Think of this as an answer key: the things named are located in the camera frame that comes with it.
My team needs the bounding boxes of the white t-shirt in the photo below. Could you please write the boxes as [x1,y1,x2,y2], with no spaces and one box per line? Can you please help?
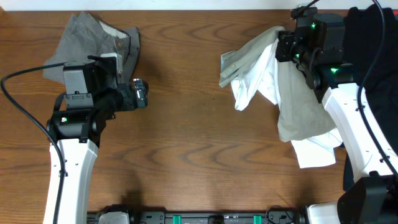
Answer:
[231,42,343,169]

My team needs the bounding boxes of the khaki green shorts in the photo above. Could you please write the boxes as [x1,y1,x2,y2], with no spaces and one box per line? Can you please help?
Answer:
[219,26,338,142]

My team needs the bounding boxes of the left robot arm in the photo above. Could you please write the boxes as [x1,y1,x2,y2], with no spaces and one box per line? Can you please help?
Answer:
[44,54,148,223]

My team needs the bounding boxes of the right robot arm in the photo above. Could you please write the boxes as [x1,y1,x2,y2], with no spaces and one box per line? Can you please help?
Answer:
[276,3,397,223]

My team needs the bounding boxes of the folded dark grey shorts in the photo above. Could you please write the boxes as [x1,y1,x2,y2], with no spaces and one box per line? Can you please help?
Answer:
[44,12,141,82]

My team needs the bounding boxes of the black garment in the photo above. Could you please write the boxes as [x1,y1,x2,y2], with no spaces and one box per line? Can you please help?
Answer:
[341,4,398,192]

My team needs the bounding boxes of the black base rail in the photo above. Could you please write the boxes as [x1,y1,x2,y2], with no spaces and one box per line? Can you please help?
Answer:
[86,205,308,224]

